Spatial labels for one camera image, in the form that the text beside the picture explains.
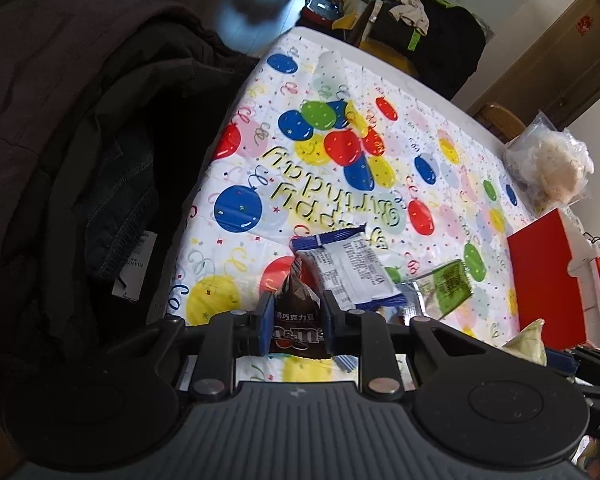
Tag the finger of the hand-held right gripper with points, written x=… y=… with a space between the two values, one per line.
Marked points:
x=560 y=360

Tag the clear plastic bag of bread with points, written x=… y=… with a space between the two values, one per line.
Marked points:
x=550 y=165

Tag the red and blue floor toy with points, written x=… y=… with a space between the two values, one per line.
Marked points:
x=320 y=10

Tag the beige cloth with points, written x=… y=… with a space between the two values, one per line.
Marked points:
x=410 y=10

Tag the wooden door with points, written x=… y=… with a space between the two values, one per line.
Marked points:
x=570 y=45

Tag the dark jacket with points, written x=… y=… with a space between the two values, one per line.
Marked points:
x=55 y=135

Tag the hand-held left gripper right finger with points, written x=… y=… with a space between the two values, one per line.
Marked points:
x=328 y=325

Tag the wooden chair with yellow cushion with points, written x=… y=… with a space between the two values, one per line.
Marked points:
x=352 y=22

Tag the brown chocolate candy packet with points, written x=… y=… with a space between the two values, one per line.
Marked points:
x=300 y=310

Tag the red cardboard box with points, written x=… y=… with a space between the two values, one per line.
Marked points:
x=545 y=270

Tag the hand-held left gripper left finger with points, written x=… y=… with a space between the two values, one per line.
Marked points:
x=265 y=325

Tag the black coat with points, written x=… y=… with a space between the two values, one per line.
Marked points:
x=445 y=45

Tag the green and silver snack packet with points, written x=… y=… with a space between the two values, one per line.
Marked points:
x=447 y=285

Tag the cream snack packet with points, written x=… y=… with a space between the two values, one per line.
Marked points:
x=527 y=342

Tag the blue and white snack packet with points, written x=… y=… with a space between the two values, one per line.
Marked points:
x=350 y=265

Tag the balloon print tablecloth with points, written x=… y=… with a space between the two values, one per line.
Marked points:
x=330 y=195

